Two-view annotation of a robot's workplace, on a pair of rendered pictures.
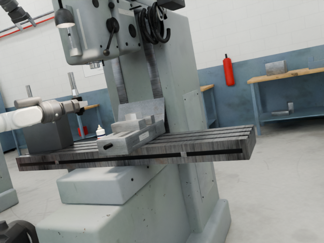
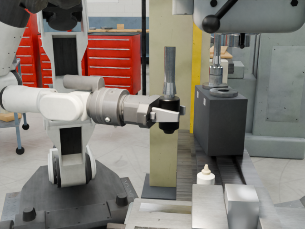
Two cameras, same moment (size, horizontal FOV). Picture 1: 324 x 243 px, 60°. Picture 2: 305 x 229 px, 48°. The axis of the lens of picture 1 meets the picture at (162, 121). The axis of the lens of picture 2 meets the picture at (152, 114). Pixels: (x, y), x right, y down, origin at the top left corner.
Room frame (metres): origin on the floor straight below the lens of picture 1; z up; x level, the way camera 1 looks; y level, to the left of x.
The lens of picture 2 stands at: (0.96, -0.33, 1.35)
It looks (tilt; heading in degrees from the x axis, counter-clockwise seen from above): 17 degrees down; 69
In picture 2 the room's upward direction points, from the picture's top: straight up
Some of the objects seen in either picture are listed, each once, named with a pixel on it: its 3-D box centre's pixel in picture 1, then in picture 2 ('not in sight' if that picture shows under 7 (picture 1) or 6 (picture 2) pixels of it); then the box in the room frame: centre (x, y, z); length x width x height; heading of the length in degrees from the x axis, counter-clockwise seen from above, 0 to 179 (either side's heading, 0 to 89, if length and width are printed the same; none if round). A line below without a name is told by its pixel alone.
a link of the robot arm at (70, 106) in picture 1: (60, 109); (131, 109); (1.20, 0.41, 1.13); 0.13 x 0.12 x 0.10; 49
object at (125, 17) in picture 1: (110, 30); not in sight; (1.55, 0.18, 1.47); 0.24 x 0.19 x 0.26; 64
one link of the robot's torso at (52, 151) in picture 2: not in sight; (71, 165); (1.15, 1.15, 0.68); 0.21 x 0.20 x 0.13; 85
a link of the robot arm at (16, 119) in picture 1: (20, 118); (64, 103); (1.06, 0.52, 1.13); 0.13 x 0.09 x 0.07; 139
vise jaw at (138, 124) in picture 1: (128, 125); (208, 213); (1.26, 0.15, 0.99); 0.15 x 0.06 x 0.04; 62
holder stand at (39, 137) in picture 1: (47, 131); (217, 116); (1.58, 0.64, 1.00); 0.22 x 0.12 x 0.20; 74
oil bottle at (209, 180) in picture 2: (101, 136); (205, 186); (1.34, 0.30, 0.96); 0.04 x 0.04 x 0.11
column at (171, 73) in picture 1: (166, 135); not in sight; (1.93, -0.01, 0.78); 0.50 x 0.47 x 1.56; 154
